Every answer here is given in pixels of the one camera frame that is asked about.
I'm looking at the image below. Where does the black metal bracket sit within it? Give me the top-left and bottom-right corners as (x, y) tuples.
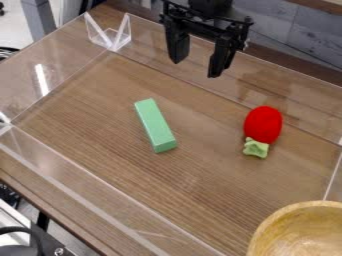
(29, 224), (76, 256)

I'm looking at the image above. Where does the black cable loop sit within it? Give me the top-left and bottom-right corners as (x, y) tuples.
(0, 225), (45, 256)

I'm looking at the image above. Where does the grey table leg post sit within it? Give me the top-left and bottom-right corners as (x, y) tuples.
(19, 0), (57, 41)

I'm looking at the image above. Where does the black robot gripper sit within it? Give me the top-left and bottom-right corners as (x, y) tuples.
(160, 0), (253, 78)

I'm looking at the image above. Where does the wooden bowl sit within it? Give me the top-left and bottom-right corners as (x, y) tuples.
(245, 201), (342, 256)

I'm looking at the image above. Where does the green rectangular block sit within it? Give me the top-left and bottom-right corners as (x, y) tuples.
(133, 98), (177, 153)

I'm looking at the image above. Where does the clear acrylic tray enclosure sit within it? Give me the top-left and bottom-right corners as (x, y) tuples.
(0, 10), (342, 256)

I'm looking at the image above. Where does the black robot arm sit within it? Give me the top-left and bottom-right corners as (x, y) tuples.
(160, 0), (253, 78)

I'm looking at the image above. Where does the red plush strawberry fruit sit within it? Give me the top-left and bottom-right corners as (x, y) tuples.
(243, 106), (283, 159)

